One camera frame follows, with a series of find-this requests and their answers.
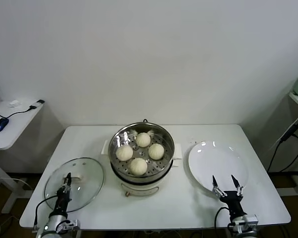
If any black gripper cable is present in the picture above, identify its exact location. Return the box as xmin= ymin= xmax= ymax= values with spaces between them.
xmin=33 ymin=194 xmax=58 ymax=231
xmin=214 ymin=207 xmax=230 ymax=230

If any round glass pot lid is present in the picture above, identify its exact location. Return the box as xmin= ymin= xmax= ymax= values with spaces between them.
xmin=44 ymin=157 xmax=105 ymax=213

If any white round plate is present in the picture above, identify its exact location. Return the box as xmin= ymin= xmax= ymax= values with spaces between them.
xmin=188 ymin=141 xmax=250 ymax=196

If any black desk cable with plug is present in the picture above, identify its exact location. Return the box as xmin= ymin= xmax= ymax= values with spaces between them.
xmin=0 ymin=105 xmax=38 ymax=119

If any white steamed baozi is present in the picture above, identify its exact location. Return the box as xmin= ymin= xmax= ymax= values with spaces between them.
xmin=129 ymin=158 xmax=149 ymax=176
xmin=116 ymin=145 xmax=134 ymax=161
xmin=136 ymin=132 xmax=151 ymax=148
xmin=148 ymin=143 xmax=165 ymax=160

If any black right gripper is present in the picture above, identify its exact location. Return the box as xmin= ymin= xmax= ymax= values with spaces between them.
xmin=212 ymin=175 xmax=244 ymax=217

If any white side desk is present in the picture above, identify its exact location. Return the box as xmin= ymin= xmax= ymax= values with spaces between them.
xmin=0 ymin=100 xmax=47 ymax=214

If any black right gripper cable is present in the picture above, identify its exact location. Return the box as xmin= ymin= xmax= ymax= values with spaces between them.
xmin=214 ymin=207 xmax=230 ymax=230

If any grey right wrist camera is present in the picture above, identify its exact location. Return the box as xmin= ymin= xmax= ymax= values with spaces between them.
xmin=243 ymin=215 xmax=259 ymax=227

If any perforated steel steamer basket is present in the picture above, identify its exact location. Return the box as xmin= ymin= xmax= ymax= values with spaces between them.
xmin=108 ymin=122 xmax=176 ymax=179

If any stainless steel steamer pot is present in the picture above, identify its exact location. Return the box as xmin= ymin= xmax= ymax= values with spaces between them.
xmin=101 ymin=139 xmax=183 ymax=198

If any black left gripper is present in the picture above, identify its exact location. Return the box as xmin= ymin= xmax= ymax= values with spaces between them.
xmin=53 ymin=173 xmax=73 ymax=216

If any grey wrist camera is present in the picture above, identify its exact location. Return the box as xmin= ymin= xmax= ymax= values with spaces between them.
xmin=243 ymin=215 xmax=259 ymax=227
xmin=61 ymin=219 xmax=80 ymax=230

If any black power adapter cable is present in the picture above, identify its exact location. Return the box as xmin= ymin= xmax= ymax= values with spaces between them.
xmin=267 ymin=123 xmax=298 ymax=174

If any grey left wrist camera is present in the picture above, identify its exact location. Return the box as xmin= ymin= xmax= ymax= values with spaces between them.
xmin=61 ymin=219 xmax=80 ymax=230

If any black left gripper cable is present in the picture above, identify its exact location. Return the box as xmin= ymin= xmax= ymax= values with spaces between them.
xmin=33 ymin=194 xmax=58 ymax=231

